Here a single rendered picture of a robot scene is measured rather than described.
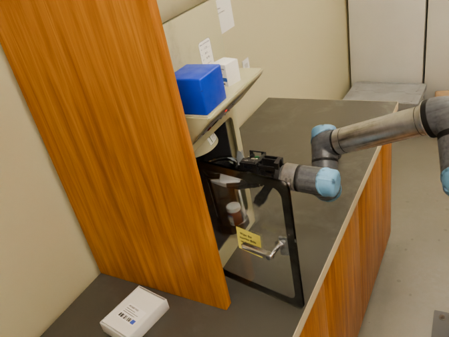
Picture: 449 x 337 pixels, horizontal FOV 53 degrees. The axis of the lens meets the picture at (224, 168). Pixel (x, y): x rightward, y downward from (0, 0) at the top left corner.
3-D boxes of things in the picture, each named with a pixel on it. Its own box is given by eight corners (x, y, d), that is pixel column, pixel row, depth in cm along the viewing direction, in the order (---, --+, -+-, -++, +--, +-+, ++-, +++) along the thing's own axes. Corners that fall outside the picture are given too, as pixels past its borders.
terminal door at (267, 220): (216, 269, 135) (187, 156, 115) (305, 309, 117) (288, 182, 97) (214, 271, 135) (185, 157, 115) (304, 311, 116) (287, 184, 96)
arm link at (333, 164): (342, 166, 135) (334, 157, 125) (343, 202, 132) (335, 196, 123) (316, 168, 138) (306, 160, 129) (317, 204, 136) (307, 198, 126)
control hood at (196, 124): (177, 151, 114) (168, 116, 109) (234, 98, 137) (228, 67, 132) (216, 155, 109) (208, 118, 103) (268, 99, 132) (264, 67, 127)
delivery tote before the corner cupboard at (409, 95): (342, 135, 394) (341, 100, 378) (356, 114, 423) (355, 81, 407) (415, 141, 364) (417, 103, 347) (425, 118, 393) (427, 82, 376)
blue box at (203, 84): (172, 114, 109) (163, 79, 105) (194, 97, 117) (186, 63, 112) (207, 116, 105) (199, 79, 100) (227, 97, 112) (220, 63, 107)
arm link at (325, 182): (338, 200, 122) (331, 195, 115) (300, 194, 127) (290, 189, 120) (343, 172, 123) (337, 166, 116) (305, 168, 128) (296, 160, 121)
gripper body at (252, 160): (248, 148, 132) (286, 153, 126) (251, 173, 136) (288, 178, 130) (236, 162, 126) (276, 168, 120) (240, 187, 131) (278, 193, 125)
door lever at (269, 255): (253, 239, 114) (252, 231, 113) (285, 250, 108) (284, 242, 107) (240, 251, 111) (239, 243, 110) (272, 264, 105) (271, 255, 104)
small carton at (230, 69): (215, 84, 122) (210, 63, 119) (227, 77, 124) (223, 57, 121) (228, 87, 118) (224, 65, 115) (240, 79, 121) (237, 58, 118)
